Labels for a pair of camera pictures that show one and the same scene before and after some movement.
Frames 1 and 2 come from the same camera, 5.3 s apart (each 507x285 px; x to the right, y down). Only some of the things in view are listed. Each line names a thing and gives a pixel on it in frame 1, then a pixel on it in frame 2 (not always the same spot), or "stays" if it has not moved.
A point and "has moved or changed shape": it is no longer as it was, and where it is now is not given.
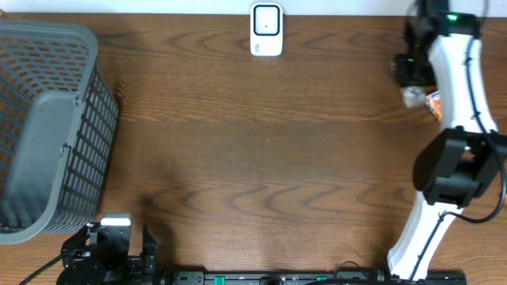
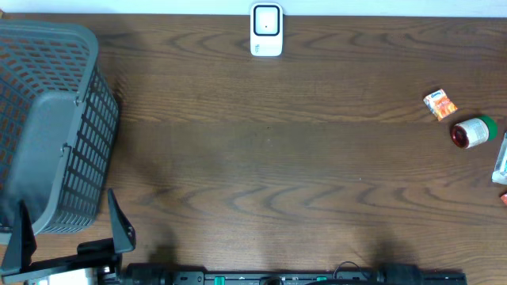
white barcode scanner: x=266 y=29 stays
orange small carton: x=434 y=101 stays
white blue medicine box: x=414 y=96 has moved or changed shape
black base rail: x=299 y=277 stays
